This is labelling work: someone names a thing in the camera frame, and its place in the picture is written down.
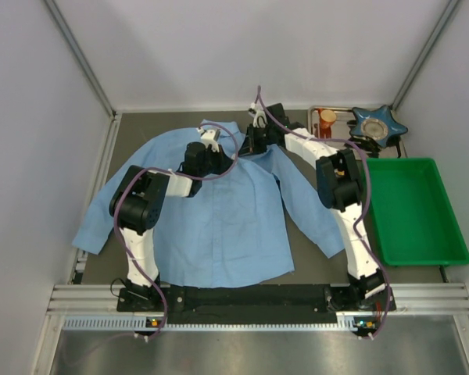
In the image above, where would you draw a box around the light blue shirt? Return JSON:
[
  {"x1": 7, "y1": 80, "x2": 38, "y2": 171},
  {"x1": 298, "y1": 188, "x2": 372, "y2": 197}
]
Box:
[{"x1": 72, "y1": 127, "x2": 345, "y2": 288}]

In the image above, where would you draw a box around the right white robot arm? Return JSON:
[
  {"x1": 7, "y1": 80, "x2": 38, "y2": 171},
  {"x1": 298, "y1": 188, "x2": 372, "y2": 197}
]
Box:
[{"x1": 239, "y1": 102, "x2": 392, "y2": 313}]

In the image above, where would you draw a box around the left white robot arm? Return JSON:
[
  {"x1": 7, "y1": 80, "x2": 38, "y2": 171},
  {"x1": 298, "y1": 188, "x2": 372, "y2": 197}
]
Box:
[{"x1": 109, "y1": 141, "x2": 235, "y2": 309}]

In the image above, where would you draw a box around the orange cup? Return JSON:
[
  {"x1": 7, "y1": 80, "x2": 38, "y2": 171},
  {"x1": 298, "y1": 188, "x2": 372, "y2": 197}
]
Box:
[{"x1": 319, "y1": 109, "x2": 337, "y2": 138}]

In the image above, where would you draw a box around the metal tray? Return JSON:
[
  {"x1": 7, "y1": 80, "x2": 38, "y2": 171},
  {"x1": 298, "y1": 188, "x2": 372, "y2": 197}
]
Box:
[{"x1": 308, "y1": 106, "x2": 406, "y2": 159}]

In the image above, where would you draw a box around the blue star-shaped dish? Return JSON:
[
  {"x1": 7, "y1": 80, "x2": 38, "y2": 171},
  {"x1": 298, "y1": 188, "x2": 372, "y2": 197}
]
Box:
[{"x1": 349, "y1": 105, "x2": 408, "y2": 148}]

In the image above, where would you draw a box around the green plastic bin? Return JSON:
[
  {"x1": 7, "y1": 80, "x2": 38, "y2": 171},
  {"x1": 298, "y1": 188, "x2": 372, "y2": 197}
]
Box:
[{"x1": 367, "y1": 158, "x2": 469, "y2": 266}]

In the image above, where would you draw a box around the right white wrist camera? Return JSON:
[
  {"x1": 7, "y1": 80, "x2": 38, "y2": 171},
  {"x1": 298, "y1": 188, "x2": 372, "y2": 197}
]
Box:
[{"x1": 248, "y1": 102, "x2": 267, "y2": 128}]

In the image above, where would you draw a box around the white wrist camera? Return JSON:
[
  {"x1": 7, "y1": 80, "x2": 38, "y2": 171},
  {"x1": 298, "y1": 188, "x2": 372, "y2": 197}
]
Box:
[
  {"x1": 197, "y1": 127, "x2": 220, "y2": 152},
  {"x1": 248, "y1": 102, "x2": 267, "y2": 128}
]

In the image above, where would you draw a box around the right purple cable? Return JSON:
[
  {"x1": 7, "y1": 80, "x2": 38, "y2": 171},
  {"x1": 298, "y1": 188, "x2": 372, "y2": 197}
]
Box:
[{"x1": 253, "y1": 84, "x2": 394, "y2": 341}]

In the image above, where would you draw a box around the purple cable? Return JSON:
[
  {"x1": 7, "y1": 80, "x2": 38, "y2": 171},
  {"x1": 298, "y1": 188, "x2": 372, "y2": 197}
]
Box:
[
  {"x1": 253, "y1": 84, "x2": 394, "y2": 341},
  {"x1": 113, "y1": 121, "x2": 242, "y2": 341}
]

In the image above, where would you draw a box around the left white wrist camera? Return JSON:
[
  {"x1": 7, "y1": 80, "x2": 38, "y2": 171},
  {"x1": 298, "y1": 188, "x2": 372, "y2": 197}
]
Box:
[{"x1": 197, "y1": 127, "x2": 220, "y2": 152}]

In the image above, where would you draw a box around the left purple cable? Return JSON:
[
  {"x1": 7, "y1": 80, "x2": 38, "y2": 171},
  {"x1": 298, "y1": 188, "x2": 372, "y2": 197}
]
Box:
[{"x1": 113, "y1": 121, "x2": 242, "y2": 341}]

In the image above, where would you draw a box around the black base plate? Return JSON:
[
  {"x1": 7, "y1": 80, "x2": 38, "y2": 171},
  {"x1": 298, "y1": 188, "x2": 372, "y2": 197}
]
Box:
[{"x1": 116, "y1": 283, "x2": 399, "y2": 325}]

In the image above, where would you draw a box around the aluminium front rail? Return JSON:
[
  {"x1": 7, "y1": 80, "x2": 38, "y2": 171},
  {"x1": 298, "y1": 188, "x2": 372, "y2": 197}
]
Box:
[{"x1": 47, "y1": 284, "x2": 469, "y2": 337}]

